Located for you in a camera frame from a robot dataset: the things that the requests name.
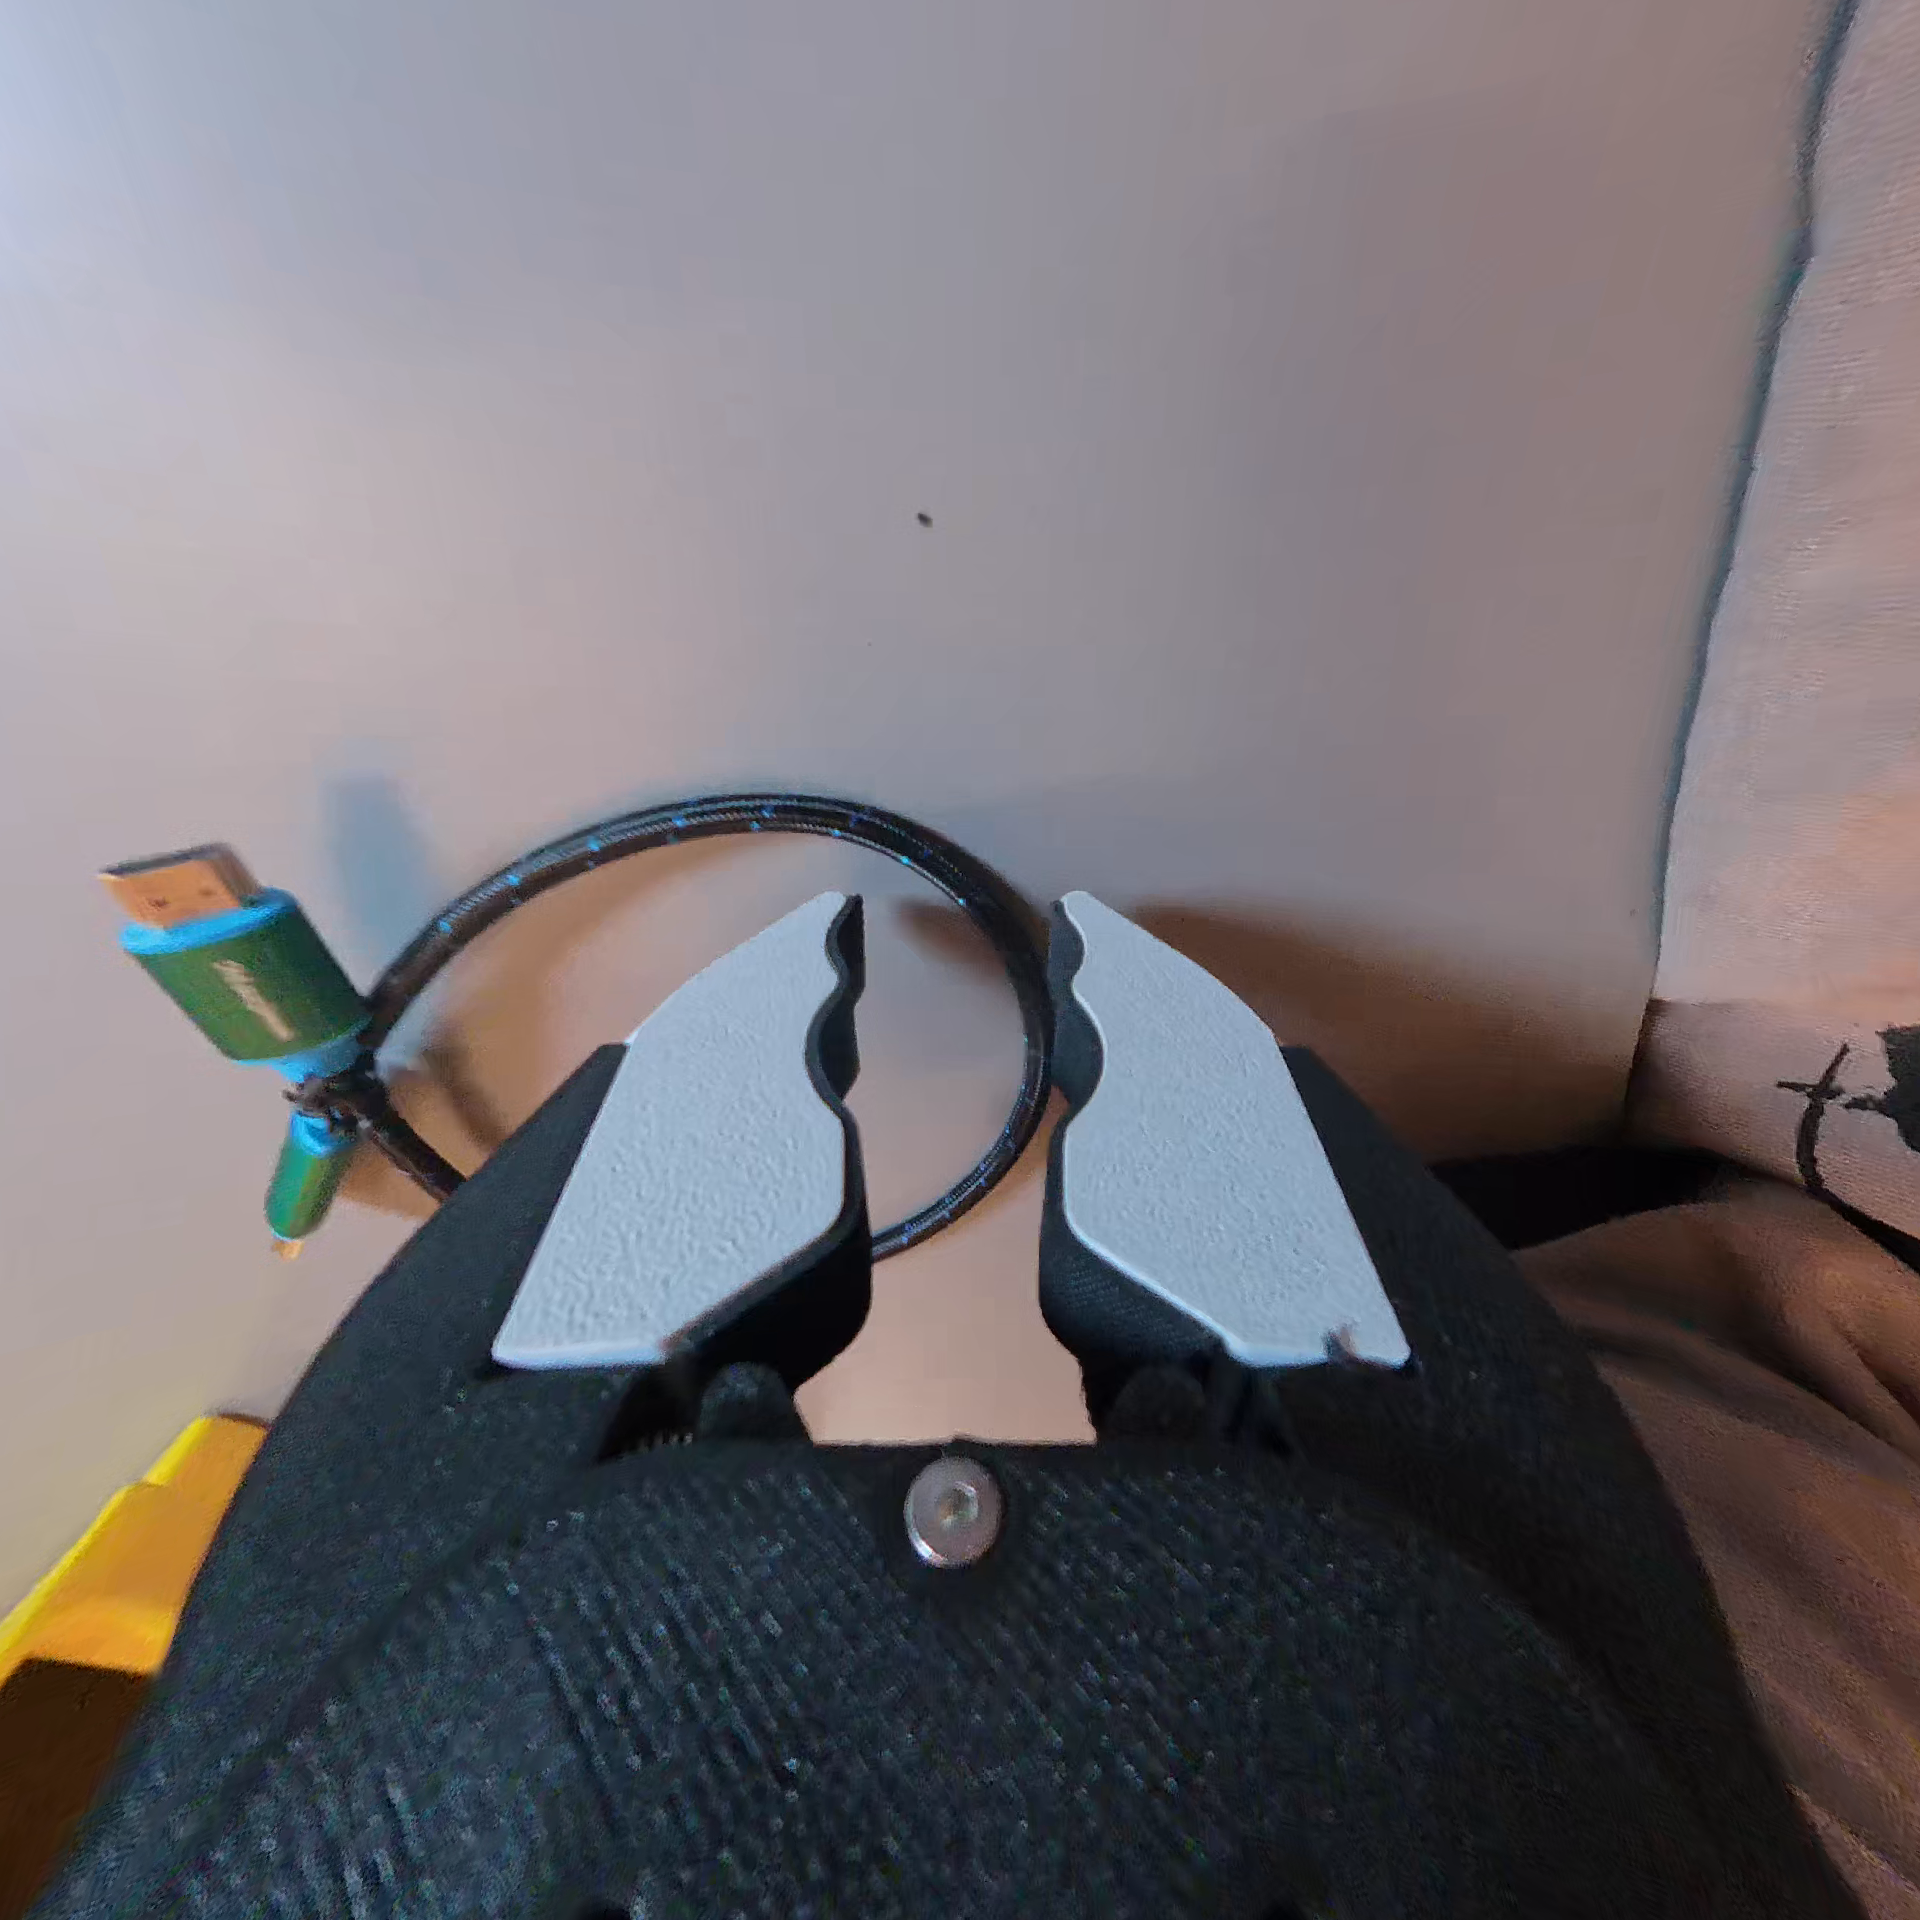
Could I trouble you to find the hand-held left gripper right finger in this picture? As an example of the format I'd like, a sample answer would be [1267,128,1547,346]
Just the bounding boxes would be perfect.
[1037,891,1414,1371]

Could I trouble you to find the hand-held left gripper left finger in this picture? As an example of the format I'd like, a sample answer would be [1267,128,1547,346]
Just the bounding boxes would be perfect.
[490,891,875,1373]

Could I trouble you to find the green plug hdmi cable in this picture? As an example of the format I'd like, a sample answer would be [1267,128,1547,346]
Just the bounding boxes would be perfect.
[95,795,1059,1268]

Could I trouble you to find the yellow plastic bin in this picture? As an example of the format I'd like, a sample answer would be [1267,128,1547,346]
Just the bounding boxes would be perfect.
[0,1411,271,1920]

